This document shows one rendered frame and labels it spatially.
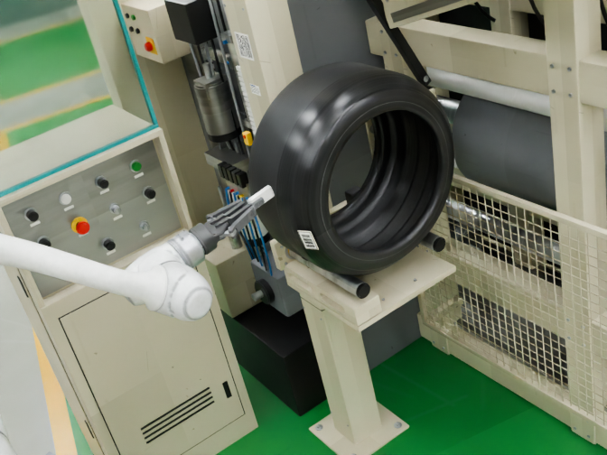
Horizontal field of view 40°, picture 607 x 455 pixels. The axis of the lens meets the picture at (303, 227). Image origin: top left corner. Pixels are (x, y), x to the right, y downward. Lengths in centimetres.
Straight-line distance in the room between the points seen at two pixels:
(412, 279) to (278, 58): 74
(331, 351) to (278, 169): 91
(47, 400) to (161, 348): 108
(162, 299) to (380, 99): 74
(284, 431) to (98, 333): 87
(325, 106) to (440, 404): 149
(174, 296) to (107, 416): 116
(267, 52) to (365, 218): 58
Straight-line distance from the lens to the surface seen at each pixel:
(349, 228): 247
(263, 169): 212
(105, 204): 264
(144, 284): 180
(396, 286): 240
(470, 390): 322
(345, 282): 226
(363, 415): 302
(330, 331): 274
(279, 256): 247
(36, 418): 377
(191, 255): 198
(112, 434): 295
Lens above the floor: 218
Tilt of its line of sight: 30 degrees down
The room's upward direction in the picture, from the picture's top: 14 degrees counter-clockwise
